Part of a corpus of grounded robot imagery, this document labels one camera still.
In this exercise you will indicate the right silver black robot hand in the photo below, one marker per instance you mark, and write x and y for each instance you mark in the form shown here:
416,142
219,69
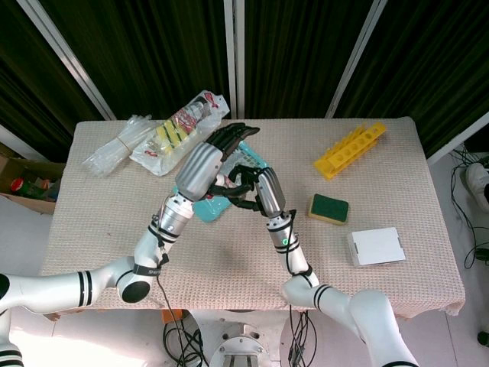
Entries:
271,191

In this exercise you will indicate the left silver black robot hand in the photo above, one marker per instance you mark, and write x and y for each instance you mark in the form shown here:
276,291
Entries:
200,168

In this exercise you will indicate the white pink toothpaste tube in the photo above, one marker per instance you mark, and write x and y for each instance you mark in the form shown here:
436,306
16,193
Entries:
230,182

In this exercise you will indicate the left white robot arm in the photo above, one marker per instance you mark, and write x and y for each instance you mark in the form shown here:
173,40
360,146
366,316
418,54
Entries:
46,290

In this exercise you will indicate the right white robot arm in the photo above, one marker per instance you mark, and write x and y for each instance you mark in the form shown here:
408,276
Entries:
336,298

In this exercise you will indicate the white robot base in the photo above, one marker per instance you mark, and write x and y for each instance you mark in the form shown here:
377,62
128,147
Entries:
238,344

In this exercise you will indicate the yellow plastic rack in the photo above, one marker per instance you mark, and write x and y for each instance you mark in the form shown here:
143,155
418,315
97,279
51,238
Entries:
349,153

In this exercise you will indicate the clear plastic shopping bag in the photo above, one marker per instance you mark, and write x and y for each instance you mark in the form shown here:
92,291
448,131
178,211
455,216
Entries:
160,156

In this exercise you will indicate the teal plastic product package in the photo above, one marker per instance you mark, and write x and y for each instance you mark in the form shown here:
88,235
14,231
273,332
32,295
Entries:
208,212

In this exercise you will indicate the yellow green sponge pack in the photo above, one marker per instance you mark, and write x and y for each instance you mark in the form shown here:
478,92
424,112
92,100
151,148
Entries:
172,134

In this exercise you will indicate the red printed scourer packet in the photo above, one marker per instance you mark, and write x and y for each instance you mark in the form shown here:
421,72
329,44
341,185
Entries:
191,112

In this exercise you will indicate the green yellow scrub sponge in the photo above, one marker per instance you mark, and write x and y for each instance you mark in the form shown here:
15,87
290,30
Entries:
328,206

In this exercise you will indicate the beige waffle tablecloth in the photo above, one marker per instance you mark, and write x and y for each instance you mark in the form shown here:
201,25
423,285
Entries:
237,260

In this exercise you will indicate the tan rubber band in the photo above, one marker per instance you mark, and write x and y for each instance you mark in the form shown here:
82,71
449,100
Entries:
124,143

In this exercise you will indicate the clear plastic sleeve bundle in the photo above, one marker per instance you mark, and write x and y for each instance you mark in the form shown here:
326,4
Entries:
109,153

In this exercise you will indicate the white cardboard box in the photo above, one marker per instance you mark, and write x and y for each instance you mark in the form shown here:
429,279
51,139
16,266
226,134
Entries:
376,246

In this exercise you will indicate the dark green curtain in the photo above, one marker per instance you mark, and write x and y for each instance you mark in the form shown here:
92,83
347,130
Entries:
153,57

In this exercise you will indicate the small orange block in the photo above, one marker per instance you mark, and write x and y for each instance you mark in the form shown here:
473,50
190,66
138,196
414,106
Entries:
170,317

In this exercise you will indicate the brown cardboard box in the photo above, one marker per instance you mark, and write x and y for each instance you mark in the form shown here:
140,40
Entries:
26,199

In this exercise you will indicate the white frame post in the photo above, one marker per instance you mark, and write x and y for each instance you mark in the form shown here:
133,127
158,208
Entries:
234,57
68,57
458,141
357,57
15,141

